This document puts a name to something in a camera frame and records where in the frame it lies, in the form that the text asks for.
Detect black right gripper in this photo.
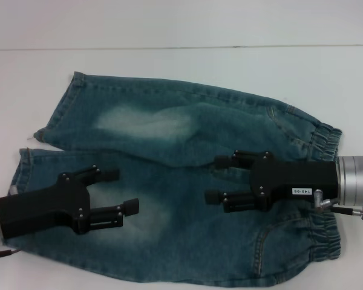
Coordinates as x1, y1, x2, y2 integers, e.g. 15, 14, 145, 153
204, 149, 340, 214

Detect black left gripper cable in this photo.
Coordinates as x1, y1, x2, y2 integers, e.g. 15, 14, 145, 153
0, 247, 22, 261

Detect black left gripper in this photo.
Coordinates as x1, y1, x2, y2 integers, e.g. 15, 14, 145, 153
0, 165, 140, 240

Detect blue denim shorts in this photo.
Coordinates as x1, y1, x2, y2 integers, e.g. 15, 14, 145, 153
10, 71, 343, 271

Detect right gripper cable with connector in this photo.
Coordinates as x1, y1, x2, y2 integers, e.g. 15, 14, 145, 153
313, 188, 363, 223

